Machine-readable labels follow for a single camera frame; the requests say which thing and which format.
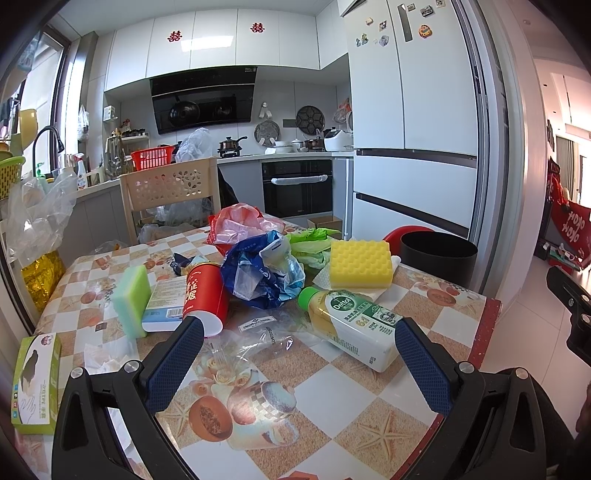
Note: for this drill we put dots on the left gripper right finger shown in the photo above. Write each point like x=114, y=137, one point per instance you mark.
x=492, y=426

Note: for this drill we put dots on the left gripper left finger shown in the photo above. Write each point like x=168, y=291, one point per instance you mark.
x=85, y=444

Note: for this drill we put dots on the white blue paper box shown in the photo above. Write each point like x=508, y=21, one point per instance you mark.
x=163, y=312

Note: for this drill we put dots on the green sponge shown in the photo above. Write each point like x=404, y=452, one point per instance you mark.
x=129, y=300

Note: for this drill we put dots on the red paper cup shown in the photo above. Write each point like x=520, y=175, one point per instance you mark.
x=206, y=298

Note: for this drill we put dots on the clear plastic wrapper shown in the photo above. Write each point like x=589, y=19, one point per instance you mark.
x=267, y=335

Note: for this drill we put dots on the green cap Dettol bottle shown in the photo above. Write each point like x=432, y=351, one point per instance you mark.
x=363, y=329

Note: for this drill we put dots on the blue cracker snack wrapper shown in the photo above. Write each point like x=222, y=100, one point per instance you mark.
x=182, y=265

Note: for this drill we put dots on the yellow sponge block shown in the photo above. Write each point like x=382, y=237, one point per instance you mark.
x=360, y=262

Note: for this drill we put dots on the blue plastic bag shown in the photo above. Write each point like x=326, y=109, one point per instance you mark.
x=262, y=272

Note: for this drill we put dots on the red pink plastic bag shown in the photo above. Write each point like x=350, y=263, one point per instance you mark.
x=238, y=222

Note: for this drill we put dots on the green plastic bag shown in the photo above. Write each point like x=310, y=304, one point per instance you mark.
x=312, y=247

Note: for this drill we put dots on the black trash bin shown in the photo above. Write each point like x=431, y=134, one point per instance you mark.
x=447, y=256

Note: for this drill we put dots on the green tissue box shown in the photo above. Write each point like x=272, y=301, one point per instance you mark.
x=34, y=403

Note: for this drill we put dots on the gold foil bag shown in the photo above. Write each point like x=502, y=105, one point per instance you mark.
x=41, y=278

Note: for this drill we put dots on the white refrigerator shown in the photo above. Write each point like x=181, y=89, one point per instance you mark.
x=415, y=117

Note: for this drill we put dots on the clear plastic bags pile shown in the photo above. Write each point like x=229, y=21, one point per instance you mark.
x=37, y=214

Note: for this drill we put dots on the cardboard box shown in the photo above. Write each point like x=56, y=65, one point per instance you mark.
x=328, y=222

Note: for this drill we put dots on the beige plastic chair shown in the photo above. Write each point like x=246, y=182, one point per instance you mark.
x=170, y=184

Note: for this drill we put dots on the red plastic basket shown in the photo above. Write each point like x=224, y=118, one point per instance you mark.
x=152, y=157

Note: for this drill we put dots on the yellow green plastic basket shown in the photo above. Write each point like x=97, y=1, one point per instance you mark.
x=10, y=174

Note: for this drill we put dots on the white rice cooker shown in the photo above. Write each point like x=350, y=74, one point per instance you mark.
x=338, y=140

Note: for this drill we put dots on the clear bag on counter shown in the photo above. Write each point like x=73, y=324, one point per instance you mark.
x=198, y=145

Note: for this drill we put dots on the black built-in oven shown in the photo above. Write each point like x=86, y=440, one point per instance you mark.
x=296, y=188

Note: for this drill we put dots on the black cooking pot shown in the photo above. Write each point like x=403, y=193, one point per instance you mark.
x=229, y=148

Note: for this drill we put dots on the black range hood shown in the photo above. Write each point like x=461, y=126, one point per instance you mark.
x=203, y=97

